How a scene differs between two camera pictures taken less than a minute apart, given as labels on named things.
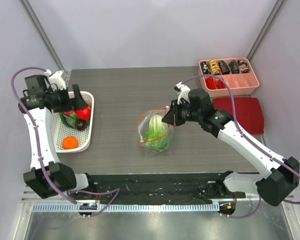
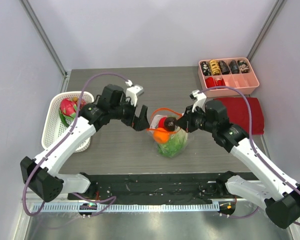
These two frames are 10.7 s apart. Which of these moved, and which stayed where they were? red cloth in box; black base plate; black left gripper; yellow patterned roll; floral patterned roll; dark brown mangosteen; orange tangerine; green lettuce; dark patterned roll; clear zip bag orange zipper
Moved: clear zip bag orange zipper; orange tangerine; dark brown mangosteen; black left gripper; green lettuce
Stayed: dark patterned roll; black base plate; yellow patterned roll; floral patterned roll; red cloth in box
